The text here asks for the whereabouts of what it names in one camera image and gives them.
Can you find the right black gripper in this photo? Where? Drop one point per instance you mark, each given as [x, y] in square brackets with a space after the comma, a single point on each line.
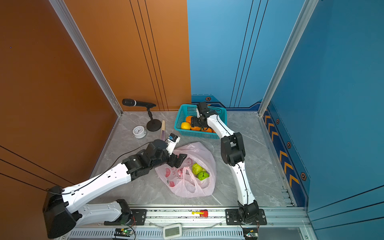
[194, 122]

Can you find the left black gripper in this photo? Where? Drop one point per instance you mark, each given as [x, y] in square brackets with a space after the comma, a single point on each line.
[173, 162]

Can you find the orange mandarin fruit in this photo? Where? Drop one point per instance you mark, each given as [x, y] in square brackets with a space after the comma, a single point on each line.
[207, 130]

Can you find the orange persimmon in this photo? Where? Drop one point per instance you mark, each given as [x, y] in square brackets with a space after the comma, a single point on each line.
[189, 119]

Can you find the yellow lemon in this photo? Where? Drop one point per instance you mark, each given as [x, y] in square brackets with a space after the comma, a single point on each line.
[186, 126]

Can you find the pink plastic bag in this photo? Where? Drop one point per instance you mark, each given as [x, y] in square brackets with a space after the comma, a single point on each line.
[181, 181]

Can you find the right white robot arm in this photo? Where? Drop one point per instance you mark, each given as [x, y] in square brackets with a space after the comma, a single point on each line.
[233, 154]

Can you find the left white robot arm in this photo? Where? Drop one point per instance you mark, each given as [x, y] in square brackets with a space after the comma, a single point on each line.
[62, 205]

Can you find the teal plastic basket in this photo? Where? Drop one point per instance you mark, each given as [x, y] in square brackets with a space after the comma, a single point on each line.
[186, 110]

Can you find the white round clock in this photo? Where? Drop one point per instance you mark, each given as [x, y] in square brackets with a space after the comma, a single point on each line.
[139, 132]

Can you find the green pear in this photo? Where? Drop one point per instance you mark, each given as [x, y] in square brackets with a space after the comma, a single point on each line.
[197, 169]

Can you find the white digital timer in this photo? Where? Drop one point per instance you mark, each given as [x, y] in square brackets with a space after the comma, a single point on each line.
[172, 231]

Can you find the left green circuit board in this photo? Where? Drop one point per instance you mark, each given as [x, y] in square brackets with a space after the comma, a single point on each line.
[123, 234]

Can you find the right circuit board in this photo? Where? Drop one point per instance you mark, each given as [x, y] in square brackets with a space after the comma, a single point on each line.
[250, 234]

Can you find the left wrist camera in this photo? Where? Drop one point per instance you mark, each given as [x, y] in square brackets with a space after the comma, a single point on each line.
[171, 142]

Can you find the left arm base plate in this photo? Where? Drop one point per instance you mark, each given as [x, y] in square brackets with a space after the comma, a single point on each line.
[130, 218]

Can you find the red yellow emergency switch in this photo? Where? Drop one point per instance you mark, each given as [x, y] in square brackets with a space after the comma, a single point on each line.
[202, 213]

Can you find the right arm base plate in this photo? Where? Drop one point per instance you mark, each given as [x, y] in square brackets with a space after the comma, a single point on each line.
[234, 217]

